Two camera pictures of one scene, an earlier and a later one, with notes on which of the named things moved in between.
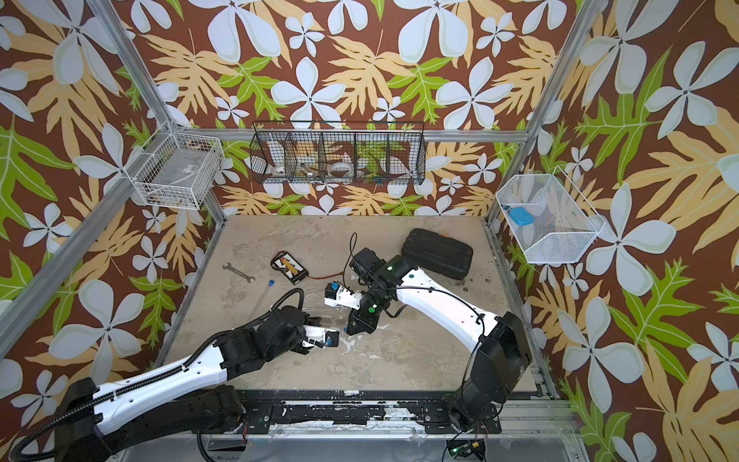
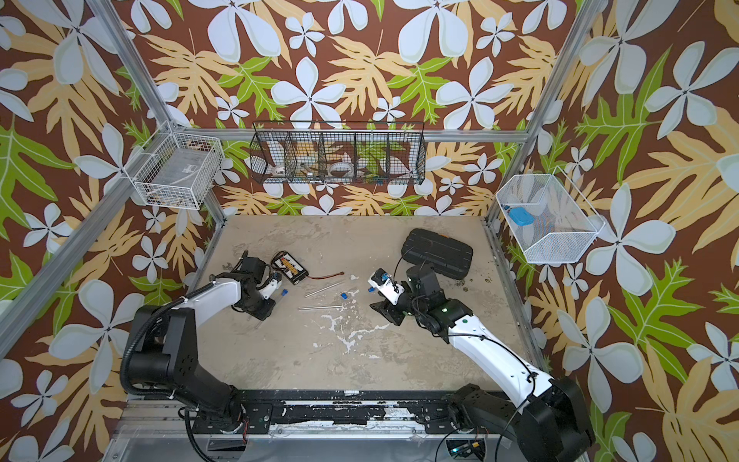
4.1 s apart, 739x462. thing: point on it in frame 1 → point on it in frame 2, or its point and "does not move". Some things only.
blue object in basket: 522,217 does not move
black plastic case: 441,253 does not move
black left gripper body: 284,350 → 261,306
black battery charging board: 285,262 does not move
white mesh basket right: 565,224 does not move
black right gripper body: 370,306 → 408,305
